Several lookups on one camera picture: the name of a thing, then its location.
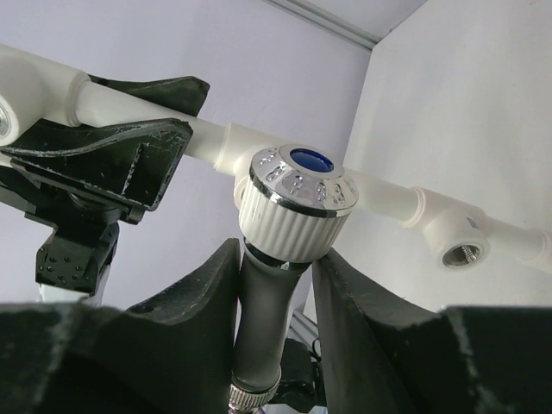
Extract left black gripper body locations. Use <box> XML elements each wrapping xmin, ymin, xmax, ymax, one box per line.
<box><xmin>1</xmin><ymin>168</ymin><xmax>121</xmax><ymax>298</ymax></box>

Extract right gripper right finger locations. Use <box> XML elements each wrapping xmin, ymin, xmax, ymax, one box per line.
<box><xmin>313</xmin><ymin>252</ymin><xmax>551</xmax><ymax>413</ymax></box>

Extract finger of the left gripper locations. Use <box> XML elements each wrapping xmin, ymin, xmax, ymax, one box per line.
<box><xmin>1</xmin><ymin>119</ymin><xmax>193</xmax><ymax>224</ymax></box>
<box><xmin>86</xmin><ymin>76</ymin><xmax>210</xmax><ymax>122</ymax></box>

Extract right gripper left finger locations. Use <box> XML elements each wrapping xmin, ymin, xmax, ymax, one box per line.
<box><xmin>1</xmin><ymin>238</ymin><xmax>240</xmax><ymax>413</ymax></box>

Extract white PVC pipe frame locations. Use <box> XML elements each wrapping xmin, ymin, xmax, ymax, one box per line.
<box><xmin>1</xmin><ymin>46</ymin><xmax>551</xmax><ymax>272</ymax></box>

